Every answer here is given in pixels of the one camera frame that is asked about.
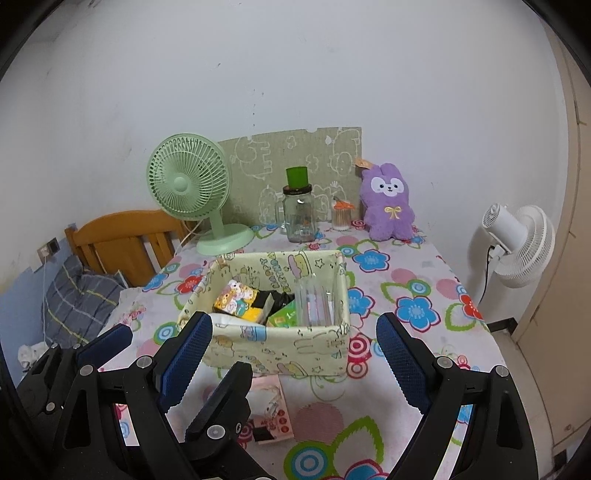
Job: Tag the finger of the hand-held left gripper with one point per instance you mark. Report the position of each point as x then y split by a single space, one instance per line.
106 339
221 401

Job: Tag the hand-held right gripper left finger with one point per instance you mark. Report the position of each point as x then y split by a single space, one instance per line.
184 355

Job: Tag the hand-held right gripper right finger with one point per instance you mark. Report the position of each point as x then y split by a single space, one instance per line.
401 360

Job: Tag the yellow cartoon fabric basket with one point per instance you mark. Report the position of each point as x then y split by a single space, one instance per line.
295 346

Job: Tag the white cloth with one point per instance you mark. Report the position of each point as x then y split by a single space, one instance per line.
28 355

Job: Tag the grey plaid pillow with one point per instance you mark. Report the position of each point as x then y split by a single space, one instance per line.
78 295

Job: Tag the pink card packet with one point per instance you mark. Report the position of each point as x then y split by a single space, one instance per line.
277 406

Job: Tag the blue bed sheet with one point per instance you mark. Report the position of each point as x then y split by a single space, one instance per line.
23 314

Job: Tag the colourful cartoon packet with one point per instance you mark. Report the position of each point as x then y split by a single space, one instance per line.
235 297

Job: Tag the floral tablecloth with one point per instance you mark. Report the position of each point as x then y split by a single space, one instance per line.
415 277

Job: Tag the wooden bed headboard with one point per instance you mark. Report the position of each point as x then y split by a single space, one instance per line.
106 235

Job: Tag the clear plastic box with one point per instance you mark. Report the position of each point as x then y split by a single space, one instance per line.
316 300

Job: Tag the green packet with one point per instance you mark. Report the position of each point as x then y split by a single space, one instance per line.
286 316

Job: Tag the purple plush bunny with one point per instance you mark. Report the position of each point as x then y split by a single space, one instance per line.
388 217

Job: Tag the cotton swab container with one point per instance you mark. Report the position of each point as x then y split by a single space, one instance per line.
341 219

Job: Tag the white fan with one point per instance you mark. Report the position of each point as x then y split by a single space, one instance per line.
521 249

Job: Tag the green desk fan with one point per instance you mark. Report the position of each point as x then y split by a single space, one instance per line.
184 184

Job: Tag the glass mug jar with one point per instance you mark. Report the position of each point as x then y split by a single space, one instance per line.
300 217

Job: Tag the beige cabinet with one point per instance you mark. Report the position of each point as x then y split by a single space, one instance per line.
563 277

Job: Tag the green plastic cup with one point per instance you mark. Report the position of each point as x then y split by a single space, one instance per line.
298 177

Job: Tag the green cartoon printed board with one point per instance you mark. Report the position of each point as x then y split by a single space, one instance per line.
277 152

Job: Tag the wall socket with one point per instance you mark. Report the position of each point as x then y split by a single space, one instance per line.
53 247

